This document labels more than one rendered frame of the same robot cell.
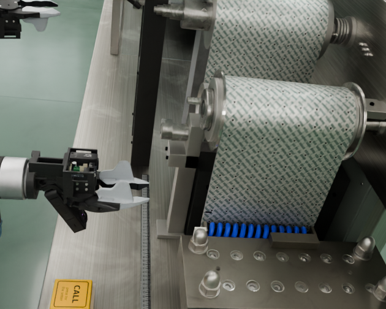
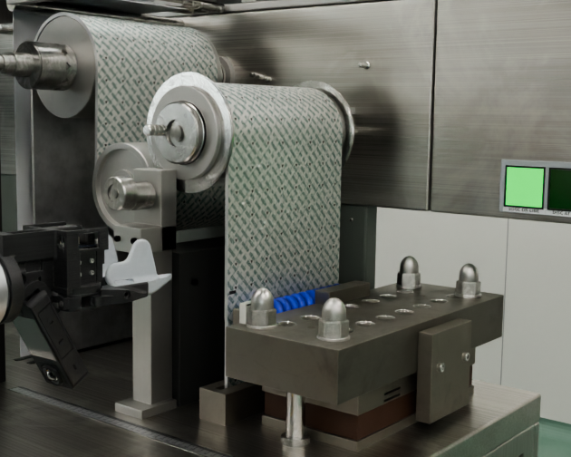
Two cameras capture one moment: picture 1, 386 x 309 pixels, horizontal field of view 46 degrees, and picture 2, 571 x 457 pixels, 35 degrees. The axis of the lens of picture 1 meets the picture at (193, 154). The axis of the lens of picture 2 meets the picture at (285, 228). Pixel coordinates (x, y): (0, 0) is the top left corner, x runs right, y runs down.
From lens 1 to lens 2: 74 cm
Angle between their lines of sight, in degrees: 46
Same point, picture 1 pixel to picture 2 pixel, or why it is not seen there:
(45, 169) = (27, 245)
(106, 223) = (43, 437)
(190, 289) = (314, 343)
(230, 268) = not seen: hidden behind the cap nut
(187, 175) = (164, 269)
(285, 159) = (294, 175)
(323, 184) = (333, 209)
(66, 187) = (72, 266)
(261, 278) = (362, 318)
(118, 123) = not seen: outside the picture
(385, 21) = (276, 29)
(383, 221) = not seen: hidden behind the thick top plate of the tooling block
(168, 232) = (152, 402)
